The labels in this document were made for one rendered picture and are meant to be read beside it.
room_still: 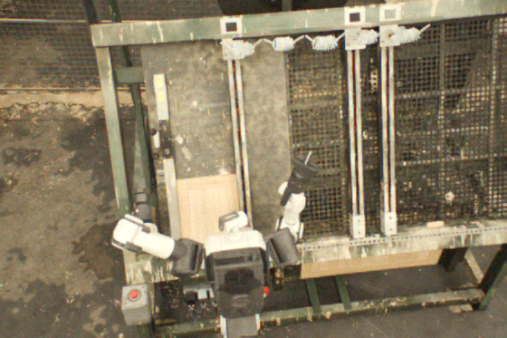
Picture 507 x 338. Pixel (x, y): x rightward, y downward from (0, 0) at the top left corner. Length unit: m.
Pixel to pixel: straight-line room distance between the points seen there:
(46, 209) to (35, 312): 0.86
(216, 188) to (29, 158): 2.47
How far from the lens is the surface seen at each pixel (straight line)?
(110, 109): 2.69
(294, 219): 2.59
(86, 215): 4.35
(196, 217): 2.82
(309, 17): 2.64
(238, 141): 2.68
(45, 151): 4.94
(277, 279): 3.45
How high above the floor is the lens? 3.28
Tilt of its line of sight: 45 degrees down
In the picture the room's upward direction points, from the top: straight up
